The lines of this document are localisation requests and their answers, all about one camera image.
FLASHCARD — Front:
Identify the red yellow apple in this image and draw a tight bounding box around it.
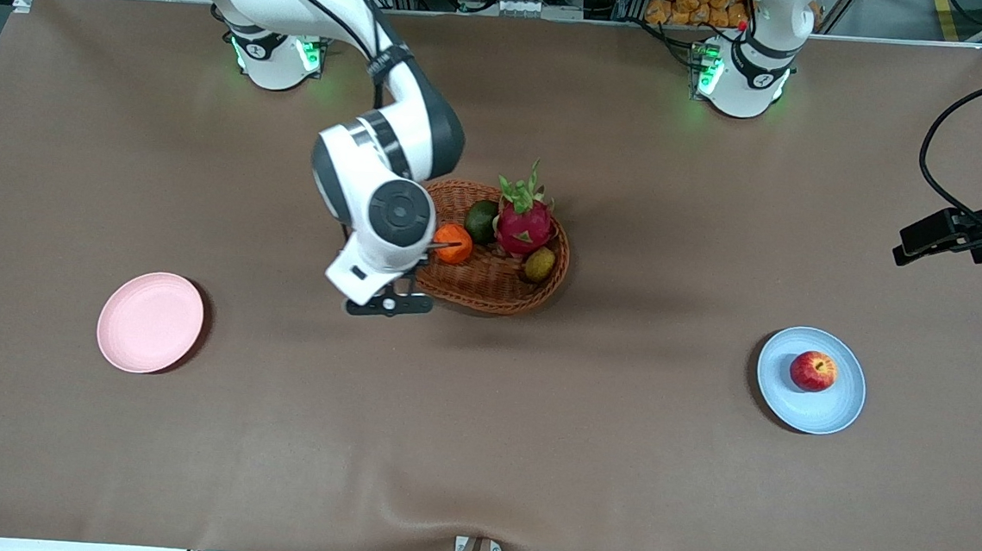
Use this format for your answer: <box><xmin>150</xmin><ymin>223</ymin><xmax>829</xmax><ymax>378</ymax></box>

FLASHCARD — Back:
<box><xmin>788</xmin><ymin>349</ymin><xmax>840</xmax><ymax>394</ymax></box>

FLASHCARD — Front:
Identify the orange fruit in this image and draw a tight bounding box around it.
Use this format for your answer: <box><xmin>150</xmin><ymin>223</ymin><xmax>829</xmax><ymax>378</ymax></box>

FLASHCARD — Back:
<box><xmin>431</xmin><ymin>222</ymin><xmax>475</xmax><ymax>266</ymax></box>

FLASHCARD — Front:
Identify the green avocado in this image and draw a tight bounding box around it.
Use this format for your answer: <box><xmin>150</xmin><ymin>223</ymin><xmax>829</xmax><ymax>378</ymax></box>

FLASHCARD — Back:
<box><xmin>462</xmin><ymin>198</ymin><xmax>500</xmax><ymax>246</ymax></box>

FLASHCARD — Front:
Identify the brown wicker basket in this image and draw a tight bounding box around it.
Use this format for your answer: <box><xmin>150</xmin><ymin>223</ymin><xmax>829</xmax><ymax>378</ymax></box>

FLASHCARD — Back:
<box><xmin>411</xmin><ymin>176</ymin><xmax>576</xmax><ymax>321</ymax></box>

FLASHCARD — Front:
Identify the pink dragon fruit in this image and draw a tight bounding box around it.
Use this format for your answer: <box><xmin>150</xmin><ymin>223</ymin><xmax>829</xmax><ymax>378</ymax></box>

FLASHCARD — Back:
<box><xmin>491</xmin><ymin>157</ymin><xmax>562</xmax><ymax>261</ymax></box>

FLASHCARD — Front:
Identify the brown kiwi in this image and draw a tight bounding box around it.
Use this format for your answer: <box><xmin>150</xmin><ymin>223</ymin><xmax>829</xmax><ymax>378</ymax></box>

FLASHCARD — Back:
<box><xmin>522</xmin><ymin>245</ymin><xmax>558</xmax><ymax>285</ymax></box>

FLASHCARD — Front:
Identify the brown table mat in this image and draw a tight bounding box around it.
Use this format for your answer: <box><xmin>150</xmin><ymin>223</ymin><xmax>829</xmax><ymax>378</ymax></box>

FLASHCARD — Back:
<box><xmin>0</xmin><ymin>0</ymin><xmax>982</xmax><ymax>551</ymax></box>

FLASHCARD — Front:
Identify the light blue plate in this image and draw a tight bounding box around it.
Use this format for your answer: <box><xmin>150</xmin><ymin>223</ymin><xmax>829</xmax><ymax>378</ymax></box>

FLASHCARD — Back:
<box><xmin>753</xmin><ymin>323</ymin><xmax>871</xmax><ymax>438</ymax></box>

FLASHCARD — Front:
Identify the pink plate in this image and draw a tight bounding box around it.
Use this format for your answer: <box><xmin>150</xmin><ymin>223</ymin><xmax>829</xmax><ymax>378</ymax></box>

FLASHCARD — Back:
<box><xmin>94</xmin><ymin>268</ymin><xmax>208</xmax><ymax>378</ymax></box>

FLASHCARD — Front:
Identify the bag of orange breads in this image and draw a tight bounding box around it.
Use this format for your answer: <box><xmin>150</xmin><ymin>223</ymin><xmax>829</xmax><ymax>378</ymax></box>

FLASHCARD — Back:
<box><xmin>644</xmin><ymin>0</ymin><xmax>753</xmax><ymax>32</ymax></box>

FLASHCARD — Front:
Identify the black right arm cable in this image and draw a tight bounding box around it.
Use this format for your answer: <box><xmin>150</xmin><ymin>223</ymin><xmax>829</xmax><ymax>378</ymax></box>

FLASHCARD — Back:
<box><xmin>214</xmin><ymin>0</ymin><xmax>394</xmax><ymax>109</ymax></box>

